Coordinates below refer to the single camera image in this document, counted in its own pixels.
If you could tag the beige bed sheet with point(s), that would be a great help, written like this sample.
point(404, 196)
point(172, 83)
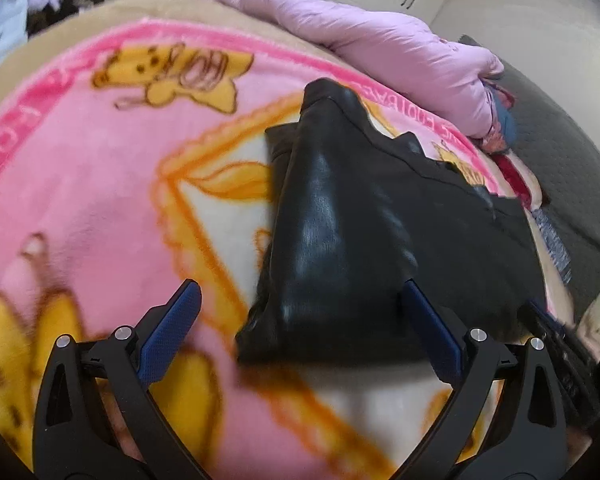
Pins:
point(80, 15)

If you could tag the pink cartoon fleece blanket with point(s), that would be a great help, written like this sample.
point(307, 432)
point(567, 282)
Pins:
point(283, 422)

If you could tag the black leather jacket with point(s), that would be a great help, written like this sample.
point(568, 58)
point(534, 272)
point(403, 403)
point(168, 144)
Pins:
point(356, 216)

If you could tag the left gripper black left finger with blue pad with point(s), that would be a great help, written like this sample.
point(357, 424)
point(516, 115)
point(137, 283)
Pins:
point(72, 435)

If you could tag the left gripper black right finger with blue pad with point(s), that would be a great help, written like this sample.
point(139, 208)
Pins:
point(504, 417)

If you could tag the light pink quilted duvet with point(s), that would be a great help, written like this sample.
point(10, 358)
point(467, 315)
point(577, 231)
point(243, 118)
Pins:
point(396, 49)

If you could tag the grey quilted headboard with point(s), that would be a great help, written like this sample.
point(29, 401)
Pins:
point(567, 164)

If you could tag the blue patterned pillow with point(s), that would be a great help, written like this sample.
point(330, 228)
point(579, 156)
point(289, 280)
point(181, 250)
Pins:
point(555, 246)

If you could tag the colourful folded clothes pile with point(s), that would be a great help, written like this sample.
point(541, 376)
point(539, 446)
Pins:
point(499, 143)

